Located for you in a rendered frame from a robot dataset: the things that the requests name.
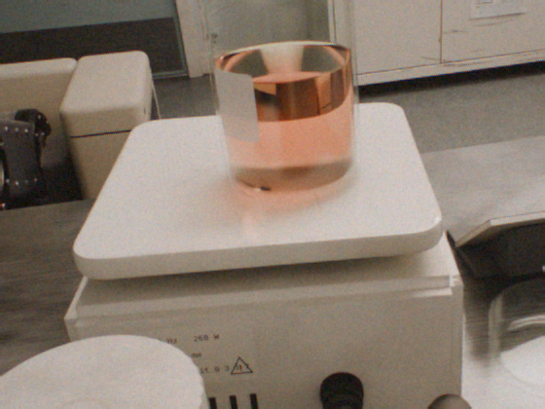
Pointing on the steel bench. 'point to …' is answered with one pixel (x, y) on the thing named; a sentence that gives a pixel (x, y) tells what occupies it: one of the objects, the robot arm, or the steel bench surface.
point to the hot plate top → (341, 242)
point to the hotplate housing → (298, 329)
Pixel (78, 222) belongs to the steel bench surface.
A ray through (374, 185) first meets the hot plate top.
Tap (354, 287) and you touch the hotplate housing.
